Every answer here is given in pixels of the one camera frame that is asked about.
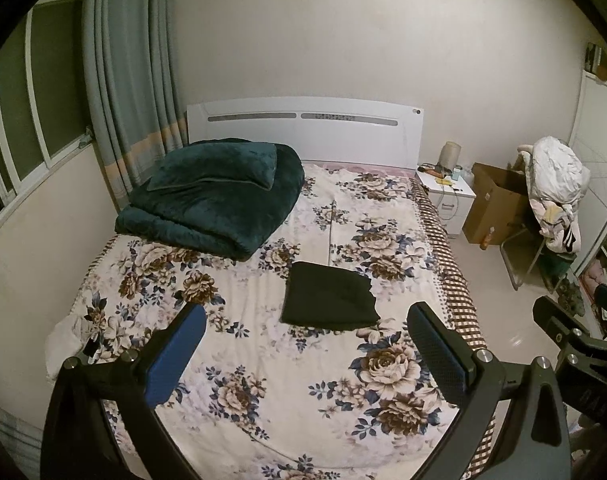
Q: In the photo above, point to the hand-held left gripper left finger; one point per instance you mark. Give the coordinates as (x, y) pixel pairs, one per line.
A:
(176, 355)

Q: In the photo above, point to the pile of white clothes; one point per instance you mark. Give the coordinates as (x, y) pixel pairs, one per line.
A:
(558, 165)

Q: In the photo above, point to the grey-green curtain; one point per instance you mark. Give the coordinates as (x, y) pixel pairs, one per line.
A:
(128, 85)

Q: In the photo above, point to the metal folding chair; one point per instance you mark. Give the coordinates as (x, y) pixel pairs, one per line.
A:
(521, 255)

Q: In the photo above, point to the bed with floral sheet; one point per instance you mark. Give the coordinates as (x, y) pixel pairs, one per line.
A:
(283, 385)

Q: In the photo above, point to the window with white frame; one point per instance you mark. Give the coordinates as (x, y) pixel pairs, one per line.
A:
(48, 85)

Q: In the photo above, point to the white nightstand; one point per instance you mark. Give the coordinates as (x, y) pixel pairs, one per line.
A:
(451, 205)

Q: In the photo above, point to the dark green pillow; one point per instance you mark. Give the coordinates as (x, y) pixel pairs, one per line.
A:
(218, 165)

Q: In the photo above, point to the brown cardboard box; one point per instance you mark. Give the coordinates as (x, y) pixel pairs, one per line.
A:
(488, 205)

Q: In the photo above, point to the beige table lamp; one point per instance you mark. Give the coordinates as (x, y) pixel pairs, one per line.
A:
(451, 155)

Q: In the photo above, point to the white cloth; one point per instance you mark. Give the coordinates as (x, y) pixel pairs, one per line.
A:
(63, 345)

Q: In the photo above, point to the small orange bottle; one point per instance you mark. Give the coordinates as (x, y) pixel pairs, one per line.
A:
(487, 239)

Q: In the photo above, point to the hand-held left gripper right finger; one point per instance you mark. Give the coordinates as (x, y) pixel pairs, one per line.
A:
(436, 355)

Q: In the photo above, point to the black garment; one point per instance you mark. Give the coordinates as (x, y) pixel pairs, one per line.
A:
(328, 295)

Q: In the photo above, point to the dark green blanket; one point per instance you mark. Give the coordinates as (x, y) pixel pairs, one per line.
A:
(208, 215)

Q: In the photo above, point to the white headboard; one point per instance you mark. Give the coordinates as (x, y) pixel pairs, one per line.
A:
(333, 140)

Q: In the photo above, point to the pink bed sheet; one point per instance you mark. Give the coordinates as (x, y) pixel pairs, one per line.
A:
(363, 167)

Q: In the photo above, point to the white wardrobe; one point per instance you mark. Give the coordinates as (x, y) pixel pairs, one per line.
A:
(598, 125)

